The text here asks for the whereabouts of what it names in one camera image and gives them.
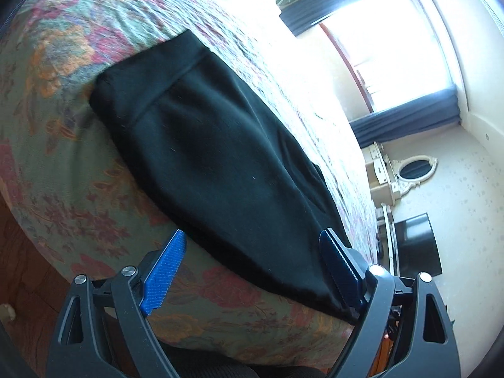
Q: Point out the white tv stand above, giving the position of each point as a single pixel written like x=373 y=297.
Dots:
x=388 y=255

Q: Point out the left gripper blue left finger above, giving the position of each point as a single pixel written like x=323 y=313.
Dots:
x=150 y=280

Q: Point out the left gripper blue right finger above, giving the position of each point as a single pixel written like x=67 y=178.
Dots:
x=355 y=279

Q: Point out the black pants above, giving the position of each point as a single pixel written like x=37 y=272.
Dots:
x=221 y=165

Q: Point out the white oval vanity mirror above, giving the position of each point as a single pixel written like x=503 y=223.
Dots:
x=413 y=171

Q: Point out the white dressing table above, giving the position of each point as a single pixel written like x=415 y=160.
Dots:
x=380 y=176

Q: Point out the floral bedspread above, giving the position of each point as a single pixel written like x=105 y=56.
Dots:
x=61 y=175

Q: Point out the black flat television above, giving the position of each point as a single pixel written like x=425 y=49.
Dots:
x=417 y=247

